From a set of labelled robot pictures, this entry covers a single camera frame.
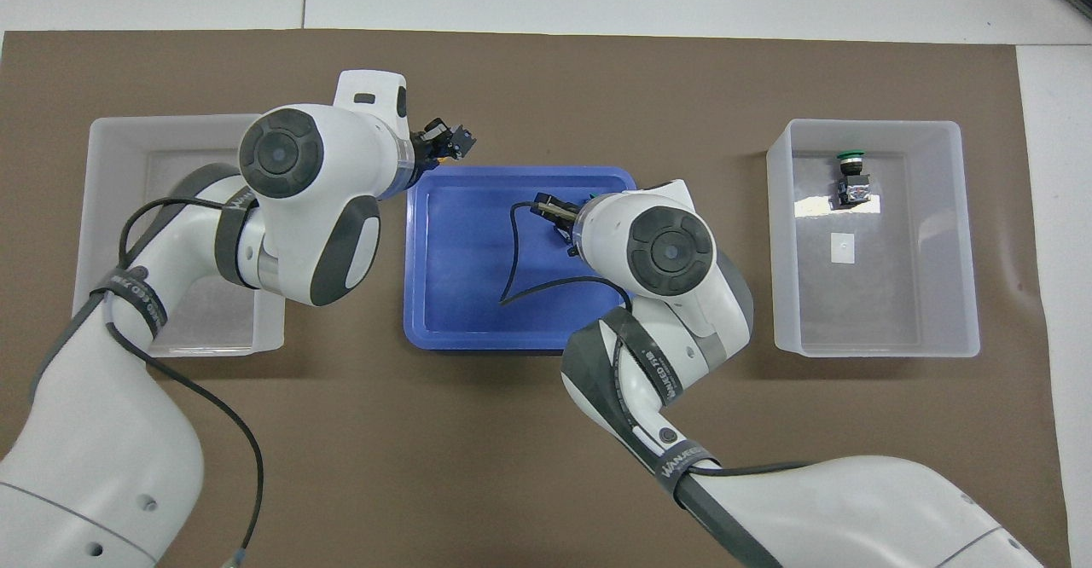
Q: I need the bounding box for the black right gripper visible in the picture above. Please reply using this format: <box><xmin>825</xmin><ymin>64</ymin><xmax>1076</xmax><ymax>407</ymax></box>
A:
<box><xmin>531</xmin><ymin>194</ymin><xmax>591</xmax><ymax>258</ymax></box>

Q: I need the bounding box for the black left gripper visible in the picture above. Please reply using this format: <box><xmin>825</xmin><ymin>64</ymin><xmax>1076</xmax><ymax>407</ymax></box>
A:
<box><xmin>412</xmin><ymin>117</ymin><xmax>477</xmax><ymax>170</ymax></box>

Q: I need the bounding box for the blue plastic tray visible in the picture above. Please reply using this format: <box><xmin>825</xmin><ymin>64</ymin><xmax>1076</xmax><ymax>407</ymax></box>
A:
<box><xmin>403</xmin><ymin>165</ymin><xmax>641</xmax><ymax>353</ymax></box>

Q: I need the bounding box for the brown table mat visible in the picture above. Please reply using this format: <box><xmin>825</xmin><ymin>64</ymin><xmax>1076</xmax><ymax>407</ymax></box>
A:
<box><xmin>0</xmin><ymin>29</ymin><xmax>1072</xmax><ymax>568</ymax></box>

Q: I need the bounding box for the translucent white plastic box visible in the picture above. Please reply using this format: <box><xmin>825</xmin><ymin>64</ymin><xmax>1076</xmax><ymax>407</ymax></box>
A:
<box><xmin>68</xmin><ymin>113</ymin><xmax>287</xmax><ymax>360</ymax></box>
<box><xmin>765</xmin><ymin>119</ymin><xmax>982</xmax><ymax>358</ymax></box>

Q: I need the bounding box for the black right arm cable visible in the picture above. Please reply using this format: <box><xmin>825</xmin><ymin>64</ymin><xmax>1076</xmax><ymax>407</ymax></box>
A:
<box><xmin>499</xmin><ymin>201</ymin><xmax>811</xmax><ymax>477</ymax></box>

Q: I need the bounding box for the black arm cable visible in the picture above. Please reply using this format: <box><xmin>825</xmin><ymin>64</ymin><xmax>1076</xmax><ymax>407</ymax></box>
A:
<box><xmin>499</xmin><ymin>201</ymin><xmax>811</xmax><ymax>477</ymax></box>
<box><xmin>107</xmin><ymin>197</ymin><xmax>265</xmax><ymax>568</ymax></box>

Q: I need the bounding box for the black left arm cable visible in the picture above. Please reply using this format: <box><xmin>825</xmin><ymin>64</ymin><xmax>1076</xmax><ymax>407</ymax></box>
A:
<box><xmin>107</xmin><ymin>197</ymin><xmax>265</xmax><ymax>568</ymax></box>

